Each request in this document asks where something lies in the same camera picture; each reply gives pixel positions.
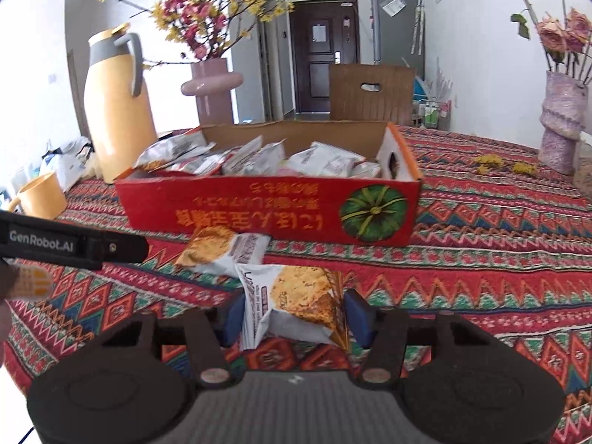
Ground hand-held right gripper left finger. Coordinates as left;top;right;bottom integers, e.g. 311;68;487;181
90;292;247;388

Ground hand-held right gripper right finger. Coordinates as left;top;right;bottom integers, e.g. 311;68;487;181
344;288;504;387

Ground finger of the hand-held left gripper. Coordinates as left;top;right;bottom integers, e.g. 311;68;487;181
101;232;149;263

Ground white cookie picture packet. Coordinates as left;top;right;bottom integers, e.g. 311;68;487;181
235;263;352;351
175;226;271;277

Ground red cardboard box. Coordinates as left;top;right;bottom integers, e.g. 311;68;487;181
114;120;423;247

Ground pile of assorted snacks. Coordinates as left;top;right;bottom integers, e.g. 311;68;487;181
134;130;384;180

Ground person's left hand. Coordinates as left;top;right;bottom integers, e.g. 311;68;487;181
0;263;54;300

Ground yellow mug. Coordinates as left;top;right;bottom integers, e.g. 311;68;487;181
7;171;69;220

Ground white plastic bag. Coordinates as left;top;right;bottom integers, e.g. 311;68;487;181
39;136;95;192

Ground yellow thermos jug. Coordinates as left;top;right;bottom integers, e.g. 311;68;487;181
83;23;160;185

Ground patterned red tablecloth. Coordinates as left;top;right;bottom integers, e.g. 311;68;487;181
0;122;592;444

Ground red yellow blossom branches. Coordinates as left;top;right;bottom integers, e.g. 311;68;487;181
81;0;308;63

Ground white pampas grass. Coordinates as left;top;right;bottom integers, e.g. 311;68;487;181
432;58;456;102

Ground dark brown door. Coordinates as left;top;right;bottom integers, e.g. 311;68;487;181
289;0;361;114

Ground clear container with seeds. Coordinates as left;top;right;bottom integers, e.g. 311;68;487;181
572;132;592;190

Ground grey refrigerator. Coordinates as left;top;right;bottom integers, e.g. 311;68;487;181
371;0;426;81

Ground pink textured vase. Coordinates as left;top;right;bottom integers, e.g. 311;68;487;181
538;70;590;175

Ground hanging white umbrella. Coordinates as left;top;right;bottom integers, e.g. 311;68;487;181
411;0;425;55

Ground dried rose bouquet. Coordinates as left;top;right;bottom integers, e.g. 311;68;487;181
491;0;592;86

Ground pink ring vase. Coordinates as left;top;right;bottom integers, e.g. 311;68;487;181
180;58;243;125

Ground wire rack with bottles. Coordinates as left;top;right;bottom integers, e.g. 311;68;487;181
416;99;453;130

